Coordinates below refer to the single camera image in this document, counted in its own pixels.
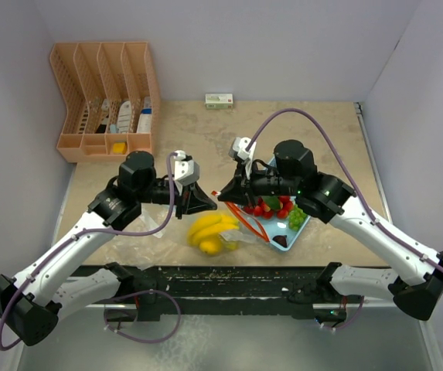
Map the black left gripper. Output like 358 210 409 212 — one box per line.
136 179 216 219

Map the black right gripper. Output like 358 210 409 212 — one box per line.
219 156 301 209

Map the yellow banana bunch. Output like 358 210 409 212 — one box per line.
187 213 239 247

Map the clear orange-zipper bag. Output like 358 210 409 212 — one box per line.
135 207 271 268

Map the yellow mango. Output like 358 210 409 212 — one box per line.
199 236 223 255

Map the light blue plastic basket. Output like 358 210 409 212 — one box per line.
240 154 312 254

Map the yellow star fruit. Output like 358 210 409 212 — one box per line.
220 230 244 250

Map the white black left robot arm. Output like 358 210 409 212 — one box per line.
0 150 217 351

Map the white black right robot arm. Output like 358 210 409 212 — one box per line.
217 138 443 321

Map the green grape bunch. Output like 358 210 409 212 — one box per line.
288 206 308 231

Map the dark purple plum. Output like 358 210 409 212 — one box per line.
273 235 288 248

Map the yellow grey eraser block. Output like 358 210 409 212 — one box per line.
111 142 128 155

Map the white blue boxed item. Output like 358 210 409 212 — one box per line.
135 97 152 134

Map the green white small box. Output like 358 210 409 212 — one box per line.
205 93 233 110

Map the white striped card pack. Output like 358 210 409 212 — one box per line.
116 100 132 133

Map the black grey scraper tool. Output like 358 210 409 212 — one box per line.
94 99 110 134

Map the peach desk organizer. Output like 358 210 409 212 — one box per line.
49 41 162 163

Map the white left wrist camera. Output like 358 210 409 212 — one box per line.
173 150 200 192

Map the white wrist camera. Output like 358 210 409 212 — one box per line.
173 150 200 192
228 137 257 179

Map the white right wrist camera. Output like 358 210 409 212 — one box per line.
228 137 257 179

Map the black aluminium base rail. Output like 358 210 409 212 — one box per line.
62 264 429 322

